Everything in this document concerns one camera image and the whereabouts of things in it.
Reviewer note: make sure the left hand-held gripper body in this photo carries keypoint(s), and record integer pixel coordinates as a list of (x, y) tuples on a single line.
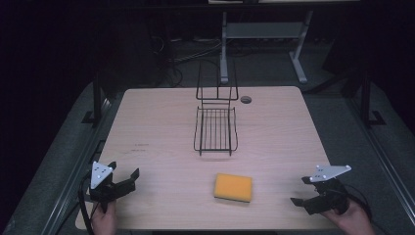
[(98, 174)]

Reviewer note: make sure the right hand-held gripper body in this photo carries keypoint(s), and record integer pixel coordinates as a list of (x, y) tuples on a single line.
[(328, 191)]

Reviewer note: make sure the yellow sponge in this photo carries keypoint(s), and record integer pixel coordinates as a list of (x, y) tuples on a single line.
[(233, 186)]

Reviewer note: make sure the person's right hand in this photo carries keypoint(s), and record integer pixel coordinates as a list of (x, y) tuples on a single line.
[(354, 220)]

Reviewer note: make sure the person's left hand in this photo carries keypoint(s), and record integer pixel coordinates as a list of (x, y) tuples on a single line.
[(105, 220)]

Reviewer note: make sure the grey metal stand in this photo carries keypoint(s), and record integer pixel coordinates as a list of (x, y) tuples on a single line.
[(264, 31)]

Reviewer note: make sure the black metal post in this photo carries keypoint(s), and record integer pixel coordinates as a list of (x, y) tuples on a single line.
[(366, 101), (96, 98)]

